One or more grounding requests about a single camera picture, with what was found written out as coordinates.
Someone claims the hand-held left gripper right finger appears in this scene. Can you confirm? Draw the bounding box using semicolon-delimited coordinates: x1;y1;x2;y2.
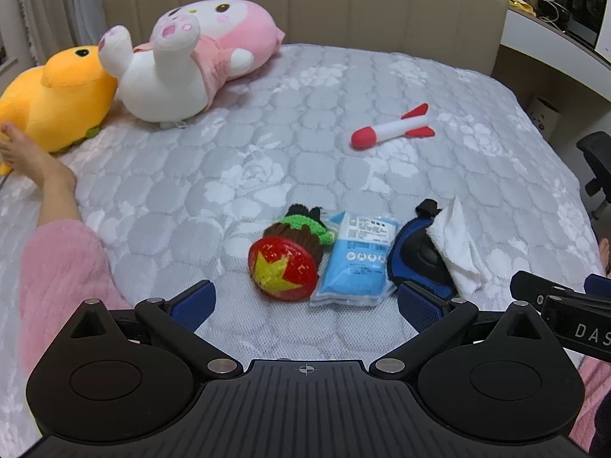
370;281;542;380

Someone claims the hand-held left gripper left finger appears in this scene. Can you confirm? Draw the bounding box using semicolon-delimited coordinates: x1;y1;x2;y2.
71;279;245;379

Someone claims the white cloth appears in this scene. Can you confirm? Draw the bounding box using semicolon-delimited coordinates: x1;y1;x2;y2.
426;195;492;294

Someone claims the person's right leg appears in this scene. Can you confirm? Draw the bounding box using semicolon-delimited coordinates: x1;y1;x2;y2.
575;237;611;458

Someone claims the person's leg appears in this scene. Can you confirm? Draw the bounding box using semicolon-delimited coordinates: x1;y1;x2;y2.
575;237;611;458
0;121;132;377

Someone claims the blue wipes packet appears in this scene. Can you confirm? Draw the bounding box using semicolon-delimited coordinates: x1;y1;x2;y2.
309;211;399;307

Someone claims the black office chair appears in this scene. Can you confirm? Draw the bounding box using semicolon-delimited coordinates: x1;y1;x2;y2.
576;131;611;211

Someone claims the person's left leg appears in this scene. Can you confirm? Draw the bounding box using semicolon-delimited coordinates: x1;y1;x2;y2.
0;121;132;377

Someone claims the white bin with panda face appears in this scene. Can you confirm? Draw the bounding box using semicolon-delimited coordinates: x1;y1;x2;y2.
529;97;561;141

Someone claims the red white rocket toy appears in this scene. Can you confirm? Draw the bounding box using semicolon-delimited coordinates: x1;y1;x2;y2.
351;103;436;150

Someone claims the pink white plush toy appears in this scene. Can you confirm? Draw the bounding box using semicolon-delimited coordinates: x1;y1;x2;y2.
98;0;286;123

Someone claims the yellow plush toy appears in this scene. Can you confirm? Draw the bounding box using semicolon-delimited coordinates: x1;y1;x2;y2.
0;45;118;175

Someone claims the white desk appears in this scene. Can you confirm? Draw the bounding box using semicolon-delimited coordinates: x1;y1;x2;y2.
496;0;611;120

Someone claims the dark computer screen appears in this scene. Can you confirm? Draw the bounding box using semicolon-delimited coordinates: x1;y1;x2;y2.
566;0;611;49

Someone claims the beige padded headboard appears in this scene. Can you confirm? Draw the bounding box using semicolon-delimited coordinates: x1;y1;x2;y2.
102;0;511;77

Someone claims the white curtain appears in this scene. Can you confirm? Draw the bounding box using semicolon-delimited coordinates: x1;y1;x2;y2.
12;0;113;65

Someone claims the blue black strapped pad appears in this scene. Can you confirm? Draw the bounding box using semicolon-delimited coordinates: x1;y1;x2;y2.
388;199;461;303

